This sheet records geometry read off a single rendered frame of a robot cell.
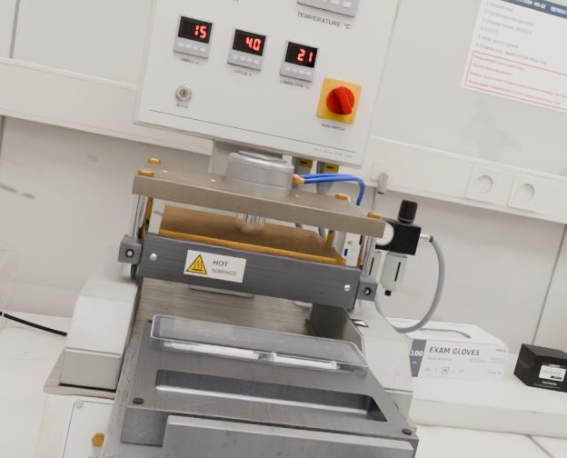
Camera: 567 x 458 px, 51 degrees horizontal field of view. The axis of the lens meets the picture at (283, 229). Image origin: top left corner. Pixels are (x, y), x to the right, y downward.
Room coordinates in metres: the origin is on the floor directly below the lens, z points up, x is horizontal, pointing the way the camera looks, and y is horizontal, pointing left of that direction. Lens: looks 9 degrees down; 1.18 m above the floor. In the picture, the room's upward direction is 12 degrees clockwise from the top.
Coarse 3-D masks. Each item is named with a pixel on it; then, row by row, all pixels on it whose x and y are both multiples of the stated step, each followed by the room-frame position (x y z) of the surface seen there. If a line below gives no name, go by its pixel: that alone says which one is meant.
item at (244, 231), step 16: (176, 208) 0.75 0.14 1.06; (160, 224) 0.62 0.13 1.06; (176, 224) 0.64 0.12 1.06; (192, 224) 0.66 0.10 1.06; (208, 224) 0.68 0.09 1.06; (224, 224) 0.70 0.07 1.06; (240, 224) 0.69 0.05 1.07; (256, 224) 0.69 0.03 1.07; (272, 224) 0.78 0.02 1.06; (208, 240) 0.61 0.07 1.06; (224, 240) 0.61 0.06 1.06; (240, 240) 0.63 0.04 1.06; (256, 240) 0.65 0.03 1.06; (272, 240) 0.67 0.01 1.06; (288, 240) 0.69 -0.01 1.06; (304, 240) 0.71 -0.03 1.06; (320, 240) 0.74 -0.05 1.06; (304, 256) 0.63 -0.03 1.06; (320, 256) 0.63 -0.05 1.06; (336, 256) 0.65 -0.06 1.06
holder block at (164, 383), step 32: (160, 352) 0.44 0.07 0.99; (160, 384) 0.41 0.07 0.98; (192, 384) 0.41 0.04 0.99; (224, 384) 0.42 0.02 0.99; (256, 384) 0.42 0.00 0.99; (288, 384) 0.43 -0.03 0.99; (320, 384) 0.44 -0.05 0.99; (352, 384) 0.45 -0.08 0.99; (128, 416) 0.35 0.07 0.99; (160, 416) 0.35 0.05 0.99; (192, 416) 0.35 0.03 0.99; (224, 416) 0.36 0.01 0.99; (256, 416) 0.37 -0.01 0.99; (288, 416) 0.38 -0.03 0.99; (320, 416) 0.39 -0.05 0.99; (352, 416) 0.43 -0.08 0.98; (384, 416) 0.41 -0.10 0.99; (416, 448) 0.38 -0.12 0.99
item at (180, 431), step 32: (128, 352) 0.49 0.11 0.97; (128, 384) 0.43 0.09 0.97; (128, 448) 0.34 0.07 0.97; (160, 448) 0.35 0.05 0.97; (192, 448) 0.31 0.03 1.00; (224, 448) 0.32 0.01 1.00; (256, 448) 0.32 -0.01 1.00; (288, 448) 0.32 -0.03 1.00; (320, 448) 0.33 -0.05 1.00; (352, 448) 0.33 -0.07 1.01; (384, 448) 0.33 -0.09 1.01
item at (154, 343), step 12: (228, 324) 0.51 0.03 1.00; (312, 336) 0.52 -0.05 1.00; (156, 348) 0.44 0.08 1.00; (168, 348) 0.45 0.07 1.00; (180, 348) 0.45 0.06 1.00; (192, 348) 0.45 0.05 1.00; (204, 348) 0.45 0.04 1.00; (216, 348) 0.45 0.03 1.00; (228, 348) 0.45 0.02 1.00; (252, 360) 0.46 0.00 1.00; (264, 360) 0.46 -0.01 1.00; (276, 360) 0.46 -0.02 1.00; (288, 360) 0.46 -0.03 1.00; (300, 360) 0.47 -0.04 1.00; (312, 360) 0.47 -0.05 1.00; (336, 372) 0.47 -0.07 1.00; (348, 372) 0.47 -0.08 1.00; (360, 372) 0.48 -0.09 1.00
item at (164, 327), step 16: (160, 320) 0.49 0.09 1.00; (176, 320) 0.49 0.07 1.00; (192, 320) 0.50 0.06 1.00; (160, 336) 0.45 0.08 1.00; (176, 336) 0.46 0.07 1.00; (192, 336) 0.46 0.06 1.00; (208, 336) 0.47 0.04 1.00; (224, 336) 0.48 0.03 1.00; (240, 336) 0.49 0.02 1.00; (256, 336) 0.49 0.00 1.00; (272, 336) 0.50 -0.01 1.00; (288, 336) 0.51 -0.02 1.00; (304, 336) 0.52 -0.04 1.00; (272, 352) 0.47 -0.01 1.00; (288, 352) 0.47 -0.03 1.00; (304, 352) 0.48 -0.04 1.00; (320, 352) 0.49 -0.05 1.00; (336, 352) 0.50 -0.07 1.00; (352, 352) 0.51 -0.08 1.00
